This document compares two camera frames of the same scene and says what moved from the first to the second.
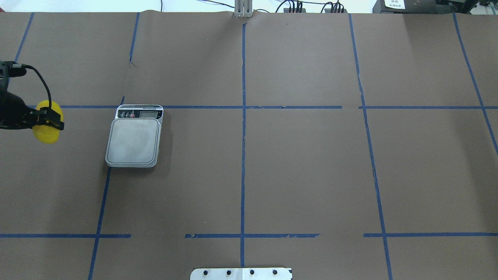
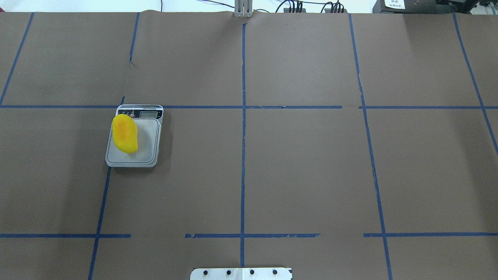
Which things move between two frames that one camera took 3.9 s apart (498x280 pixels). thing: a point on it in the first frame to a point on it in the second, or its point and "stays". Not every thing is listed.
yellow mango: (46, 133) to (125, 132)
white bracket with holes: (241, 273) stays
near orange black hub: (335, 11) stays
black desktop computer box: (423, 6) stays
